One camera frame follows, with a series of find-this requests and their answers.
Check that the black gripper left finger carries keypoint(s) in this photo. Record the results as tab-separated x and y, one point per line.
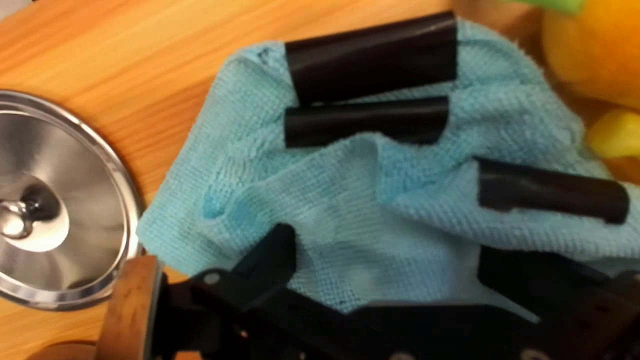
259	282

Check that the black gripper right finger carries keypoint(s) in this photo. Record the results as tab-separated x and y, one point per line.
555	287

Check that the blue cloth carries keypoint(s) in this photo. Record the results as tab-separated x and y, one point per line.
379	221

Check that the small green cloth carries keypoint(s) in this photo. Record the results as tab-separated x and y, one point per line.
552	4

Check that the steel pot lid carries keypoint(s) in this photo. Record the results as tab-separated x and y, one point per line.
68	207

